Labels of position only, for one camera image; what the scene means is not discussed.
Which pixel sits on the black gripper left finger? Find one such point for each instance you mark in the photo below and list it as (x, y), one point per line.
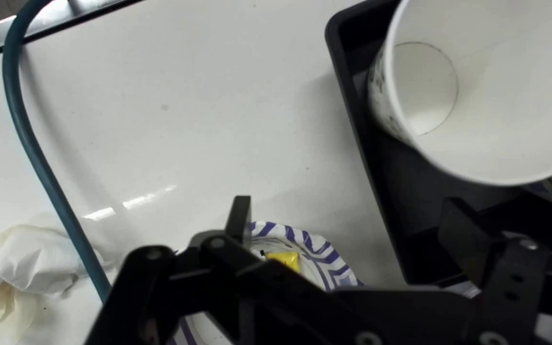
(149, 288)

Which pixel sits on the black plastic tray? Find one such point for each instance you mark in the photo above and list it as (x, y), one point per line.
(411, 192)

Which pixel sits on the patterned white paper cup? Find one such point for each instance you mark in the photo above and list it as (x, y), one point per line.
(494, 96)

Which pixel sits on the small yellow block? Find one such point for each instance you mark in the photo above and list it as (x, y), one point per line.
(285, 259)

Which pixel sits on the large crumpled white napkin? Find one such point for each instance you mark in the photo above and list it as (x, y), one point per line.
(20, 269)

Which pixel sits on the white bowl blue pattern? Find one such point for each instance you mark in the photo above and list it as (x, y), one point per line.
(327, 261)

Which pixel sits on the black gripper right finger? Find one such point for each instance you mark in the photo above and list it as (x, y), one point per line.
(513, 280)

